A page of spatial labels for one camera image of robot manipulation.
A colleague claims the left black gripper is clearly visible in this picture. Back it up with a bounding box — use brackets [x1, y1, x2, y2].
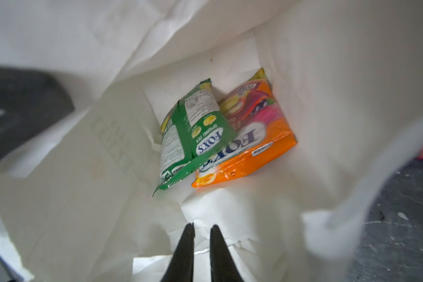
[0, 67, 75, 161]

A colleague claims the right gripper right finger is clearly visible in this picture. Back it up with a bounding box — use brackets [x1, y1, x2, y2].
[210, 224, 243, 282]

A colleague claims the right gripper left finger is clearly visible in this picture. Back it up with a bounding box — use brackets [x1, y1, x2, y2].
[161, 223, 195, 282]

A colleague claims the green snack pack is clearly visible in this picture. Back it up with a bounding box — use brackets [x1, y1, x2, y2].
[155, 79, 237, 192]

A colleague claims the white floral paper bag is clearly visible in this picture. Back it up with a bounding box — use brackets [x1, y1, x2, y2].
[0, 1, 423, 282]

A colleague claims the orange snack pack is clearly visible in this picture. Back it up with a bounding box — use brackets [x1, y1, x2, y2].
[192, 68, 297, 188]

